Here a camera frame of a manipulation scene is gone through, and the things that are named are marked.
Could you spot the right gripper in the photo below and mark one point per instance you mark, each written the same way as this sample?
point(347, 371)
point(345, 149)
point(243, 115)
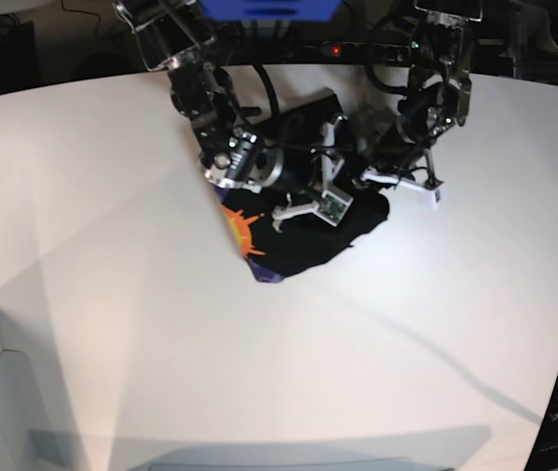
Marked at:
point(303, 182)

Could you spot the black T-shirt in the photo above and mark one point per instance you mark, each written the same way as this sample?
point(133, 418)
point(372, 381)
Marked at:
point(303, 242)

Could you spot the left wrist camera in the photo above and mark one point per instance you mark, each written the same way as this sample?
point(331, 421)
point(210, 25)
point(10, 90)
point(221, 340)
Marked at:
point(428, 198)

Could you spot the blue plastic box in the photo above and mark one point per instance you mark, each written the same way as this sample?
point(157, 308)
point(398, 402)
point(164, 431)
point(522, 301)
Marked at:
point(270, 10)

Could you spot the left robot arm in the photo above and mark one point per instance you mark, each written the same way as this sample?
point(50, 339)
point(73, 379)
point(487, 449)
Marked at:
point(435, 99)

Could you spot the black power strip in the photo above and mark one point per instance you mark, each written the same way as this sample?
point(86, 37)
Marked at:
point(348, 53)

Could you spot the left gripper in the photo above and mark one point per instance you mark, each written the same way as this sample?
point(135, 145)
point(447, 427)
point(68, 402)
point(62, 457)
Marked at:
point(419, 177)

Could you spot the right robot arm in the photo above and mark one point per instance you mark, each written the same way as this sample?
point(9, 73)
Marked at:
point(235, 154)

